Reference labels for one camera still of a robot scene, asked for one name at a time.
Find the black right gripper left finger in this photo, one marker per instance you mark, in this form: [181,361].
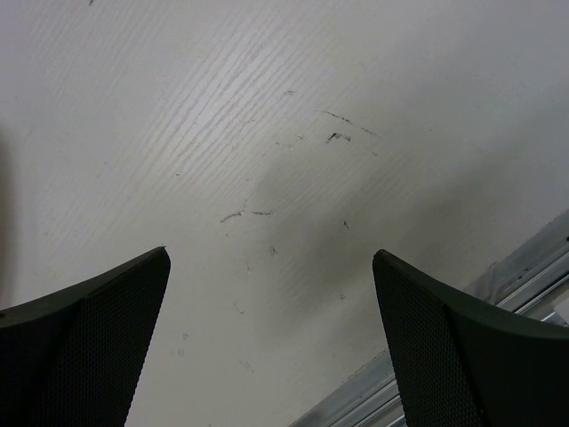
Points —
[74,357]

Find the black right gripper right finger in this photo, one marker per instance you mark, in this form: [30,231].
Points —
[460,361]

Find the front aluminium frame rail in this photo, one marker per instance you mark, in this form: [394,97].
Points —
[532,283]

